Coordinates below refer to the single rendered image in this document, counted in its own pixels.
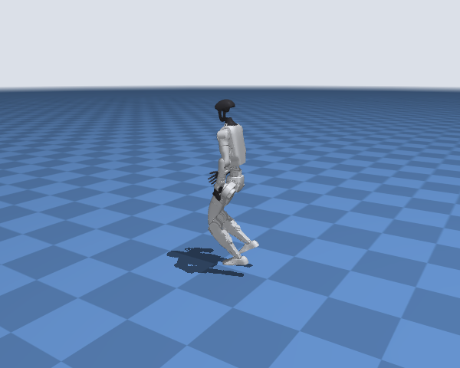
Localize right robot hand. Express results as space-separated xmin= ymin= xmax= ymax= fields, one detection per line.
xmin=208 ymin=171 xmax=230 ymax=184

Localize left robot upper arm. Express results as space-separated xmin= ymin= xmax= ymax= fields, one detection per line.
xmin=217 ymin=129 xmax=231 ymax=167

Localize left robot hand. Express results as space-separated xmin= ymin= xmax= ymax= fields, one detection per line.
xmin=212 ymin=186 xmax=223 ymax=201

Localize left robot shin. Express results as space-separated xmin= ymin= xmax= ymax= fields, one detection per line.
xmin=208 ymin=222 xmax=241 ymax=259

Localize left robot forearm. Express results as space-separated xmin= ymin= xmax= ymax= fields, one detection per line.
xmin=214 ymin=158 xmax=228 ymax=191

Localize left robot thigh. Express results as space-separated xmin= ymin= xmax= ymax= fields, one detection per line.
xmin=208 ymin=182 xmax=236 ymax=228

